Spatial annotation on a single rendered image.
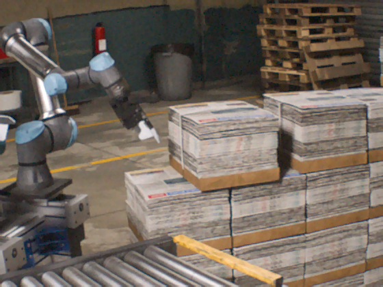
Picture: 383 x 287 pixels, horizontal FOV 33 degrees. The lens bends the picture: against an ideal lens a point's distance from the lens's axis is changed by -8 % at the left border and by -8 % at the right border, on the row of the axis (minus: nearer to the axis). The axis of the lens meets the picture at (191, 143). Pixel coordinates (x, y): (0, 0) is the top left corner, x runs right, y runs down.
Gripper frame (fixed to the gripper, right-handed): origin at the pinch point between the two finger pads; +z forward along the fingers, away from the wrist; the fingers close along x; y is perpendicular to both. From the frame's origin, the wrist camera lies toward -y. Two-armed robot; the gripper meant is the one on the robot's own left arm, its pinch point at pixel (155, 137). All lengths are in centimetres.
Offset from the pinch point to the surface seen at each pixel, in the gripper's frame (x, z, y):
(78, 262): 61, -3, 43
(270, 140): 21.3, 17.0, -29.3
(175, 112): -5.5, -1.6, -11.2
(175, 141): -5.2, 7.4, -5.6
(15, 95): -591, 41, 53
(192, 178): 14.3, 14.8, -1.2
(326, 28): -561, 187, -330
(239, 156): 21.3, 14.9, -17.3
